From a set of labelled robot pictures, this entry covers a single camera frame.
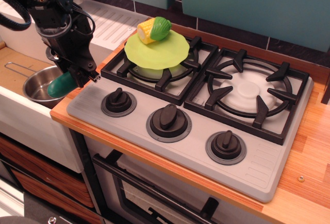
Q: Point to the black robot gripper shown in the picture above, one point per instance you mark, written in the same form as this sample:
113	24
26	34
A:
70	44

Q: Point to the green toy cucumber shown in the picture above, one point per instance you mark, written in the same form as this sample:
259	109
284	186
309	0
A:
61	86

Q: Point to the toy corncob with green husk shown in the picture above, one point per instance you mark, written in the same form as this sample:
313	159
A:
155	29

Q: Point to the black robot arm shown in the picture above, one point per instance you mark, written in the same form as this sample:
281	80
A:
43	13

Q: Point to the small steel pot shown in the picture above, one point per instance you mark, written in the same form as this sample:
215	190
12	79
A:
37	82

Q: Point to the white toy sink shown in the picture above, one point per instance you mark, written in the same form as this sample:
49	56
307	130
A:
23	52

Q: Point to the light green plastic plate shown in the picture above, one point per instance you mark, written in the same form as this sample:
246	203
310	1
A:
167	53

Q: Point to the black left stove knob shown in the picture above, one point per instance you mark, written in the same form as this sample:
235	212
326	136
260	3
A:
118	103

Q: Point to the black stove knob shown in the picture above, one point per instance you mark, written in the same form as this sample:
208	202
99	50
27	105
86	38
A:
226	148
169	124
118	103

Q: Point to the black left burner grate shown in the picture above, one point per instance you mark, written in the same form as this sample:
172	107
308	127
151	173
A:
171	84

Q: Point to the black burner grate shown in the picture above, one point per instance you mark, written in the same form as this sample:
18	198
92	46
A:
253	95
171	84

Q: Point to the black middle stove knob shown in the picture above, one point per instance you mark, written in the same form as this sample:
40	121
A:
169	124

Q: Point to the wooden drawer front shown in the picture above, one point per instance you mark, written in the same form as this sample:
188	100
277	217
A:
49	181

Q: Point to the toy oven door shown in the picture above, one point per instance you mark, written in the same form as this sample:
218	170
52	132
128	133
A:
151	196

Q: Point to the grey toy stove top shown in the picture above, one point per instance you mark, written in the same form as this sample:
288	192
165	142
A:
257	175

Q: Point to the black right stove knob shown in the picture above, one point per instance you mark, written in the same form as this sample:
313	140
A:
226	148

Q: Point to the black right burner grate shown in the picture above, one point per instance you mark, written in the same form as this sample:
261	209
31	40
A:
253	95

